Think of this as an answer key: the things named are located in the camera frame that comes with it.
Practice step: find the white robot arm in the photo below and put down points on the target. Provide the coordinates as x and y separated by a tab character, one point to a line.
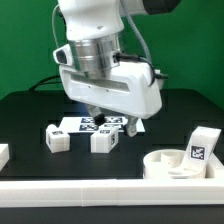
96	71

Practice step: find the white U-shaped fence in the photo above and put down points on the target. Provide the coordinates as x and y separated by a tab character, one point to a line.
112	192

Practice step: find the white marker sheet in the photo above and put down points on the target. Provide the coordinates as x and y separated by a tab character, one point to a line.
86	124

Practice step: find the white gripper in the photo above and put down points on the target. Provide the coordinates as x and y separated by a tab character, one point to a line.
127	89

